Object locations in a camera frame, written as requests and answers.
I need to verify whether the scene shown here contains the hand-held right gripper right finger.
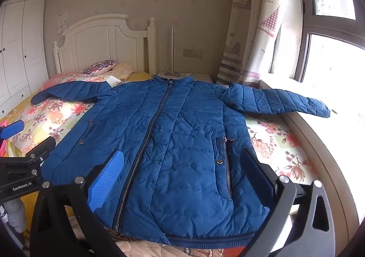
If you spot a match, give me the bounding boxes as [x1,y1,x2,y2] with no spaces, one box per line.
[241,148,337,257]

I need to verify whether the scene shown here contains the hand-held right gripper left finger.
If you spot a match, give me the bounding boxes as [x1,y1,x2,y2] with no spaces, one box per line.
[30,149,125,257]

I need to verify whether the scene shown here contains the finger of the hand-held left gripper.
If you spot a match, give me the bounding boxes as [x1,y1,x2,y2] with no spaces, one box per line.
[21,136,57,168]
[0,119,25,139]

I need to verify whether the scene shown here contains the blue quilted jacket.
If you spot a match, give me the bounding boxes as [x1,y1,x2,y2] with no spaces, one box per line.
[30,74,331,247]

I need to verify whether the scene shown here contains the pink cloth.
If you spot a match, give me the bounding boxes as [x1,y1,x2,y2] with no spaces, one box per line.
[0,120,10,158]

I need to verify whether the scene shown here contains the floral bed cover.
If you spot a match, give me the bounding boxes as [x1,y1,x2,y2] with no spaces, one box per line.
[8,73,321,186]

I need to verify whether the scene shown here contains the pink floral pillow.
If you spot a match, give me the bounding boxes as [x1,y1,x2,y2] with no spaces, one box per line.
[43,73,86,88]

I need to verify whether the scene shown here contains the beige windowsill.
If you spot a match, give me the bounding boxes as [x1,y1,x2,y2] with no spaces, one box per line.
[257,79,365,218]

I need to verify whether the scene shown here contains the person's beige checked clothing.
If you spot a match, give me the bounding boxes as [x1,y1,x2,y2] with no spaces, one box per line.
[68,211,229,257]

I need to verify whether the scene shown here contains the white wardrobe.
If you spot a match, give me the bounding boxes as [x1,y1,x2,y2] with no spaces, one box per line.
[0,0,49,115]

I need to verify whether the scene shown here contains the purple patterned cushion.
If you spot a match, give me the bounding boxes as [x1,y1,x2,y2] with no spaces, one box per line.
[83,59,117,75]

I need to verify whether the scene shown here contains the white nightstand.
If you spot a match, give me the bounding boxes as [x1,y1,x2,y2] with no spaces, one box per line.
[171,73,213,84]

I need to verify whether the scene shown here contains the beige floral pillow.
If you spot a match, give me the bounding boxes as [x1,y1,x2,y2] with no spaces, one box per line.
[110,63,136,79]

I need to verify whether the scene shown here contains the white bed headboard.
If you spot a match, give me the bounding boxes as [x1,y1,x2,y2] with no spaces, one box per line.
[53,14,157,75]

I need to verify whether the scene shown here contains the silver stick lamp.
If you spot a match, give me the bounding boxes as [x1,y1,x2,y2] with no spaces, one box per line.
[158,26,187,78]

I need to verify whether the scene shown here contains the printed curtain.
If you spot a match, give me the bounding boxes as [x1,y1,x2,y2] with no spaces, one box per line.
[217,0,303,87]

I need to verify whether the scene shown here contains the dark framed window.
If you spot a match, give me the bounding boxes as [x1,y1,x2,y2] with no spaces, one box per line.
[297,0,365,84]

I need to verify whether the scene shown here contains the wall notice paper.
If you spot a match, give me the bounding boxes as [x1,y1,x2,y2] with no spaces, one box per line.
[57,11,69,36]

